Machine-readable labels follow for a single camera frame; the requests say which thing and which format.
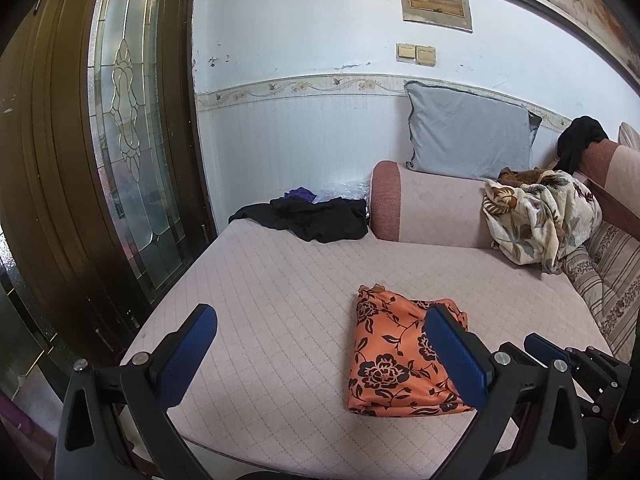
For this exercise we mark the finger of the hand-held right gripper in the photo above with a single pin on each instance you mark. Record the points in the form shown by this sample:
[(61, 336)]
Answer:
[(545, 347), (520, 355)]

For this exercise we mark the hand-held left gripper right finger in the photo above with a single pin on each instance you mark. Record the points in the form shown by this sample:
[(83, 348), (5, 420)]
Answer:
[(457, 360)]

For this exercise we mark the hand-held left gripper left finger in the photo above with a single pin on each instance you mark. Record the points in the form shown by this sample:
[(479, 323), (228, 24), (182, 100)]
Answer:
[(187, 360)]

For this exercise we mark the orange black floral blouse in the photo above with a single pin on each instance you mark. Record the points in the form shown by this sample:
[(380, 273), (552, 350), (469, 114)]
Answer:
[(390, 360)]

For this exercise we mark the striped floral cushion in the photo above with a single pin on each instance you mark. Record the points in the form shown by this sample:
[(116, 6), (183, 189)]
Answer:
[(610, 280)]

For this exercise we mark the cream floral blanket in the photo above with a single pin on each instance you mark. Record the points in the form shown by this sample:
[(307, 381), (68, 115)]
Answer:
[(540, 220)]

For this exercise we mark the brown cloth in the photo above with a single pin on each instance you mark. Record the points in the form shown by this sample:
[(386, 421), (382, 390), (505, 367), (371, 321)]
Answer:
[(520, 176)]

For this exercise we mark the purple object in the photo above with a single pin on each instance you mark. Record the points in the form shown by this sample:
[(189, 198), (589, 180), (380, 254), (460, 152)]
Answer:
[(12, 410)]

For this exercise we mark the black garment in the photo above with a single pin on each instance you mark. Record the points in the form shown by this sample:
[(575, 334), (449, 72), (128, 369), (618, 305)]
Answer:
[(325, 222)]

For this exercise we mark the purple cloth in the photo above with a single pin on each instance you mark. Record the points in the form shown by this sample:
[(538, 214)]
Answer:
[(300, 194)]

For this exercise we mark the clear plastic bag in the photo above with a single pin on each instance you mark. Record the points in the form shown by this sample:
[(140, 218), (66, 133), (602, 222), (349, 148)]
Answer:
[(345, 190)]

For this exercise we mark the black cloth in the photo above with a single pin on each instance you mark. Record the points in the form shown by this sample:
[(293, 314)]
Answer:
[(580, 142)]

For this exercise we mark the beige patterned cushion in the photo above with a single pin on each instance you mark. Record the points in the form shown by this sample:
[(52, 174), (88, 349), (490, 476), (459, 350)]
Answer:
[(630, 136)]

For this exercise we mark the grey pillow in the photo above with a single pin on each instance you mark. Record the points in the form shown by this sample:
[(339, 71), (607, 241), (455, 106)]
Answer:
[(465, 130)]

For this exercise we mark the wooden door with leaded glass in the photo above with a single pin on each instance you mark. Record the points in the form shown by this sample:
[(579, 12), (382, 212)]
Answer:
[(50, 160)]

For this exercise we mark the beige light switch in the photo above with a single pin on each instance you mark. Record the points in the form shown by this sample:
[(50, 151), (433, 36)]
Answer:
[(426, 55), (406, 52)]

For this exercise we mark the wall panel box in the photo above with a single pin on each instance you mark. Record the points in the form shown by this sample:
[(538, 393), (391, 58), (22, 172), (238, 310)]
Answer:
[(435, 2)]

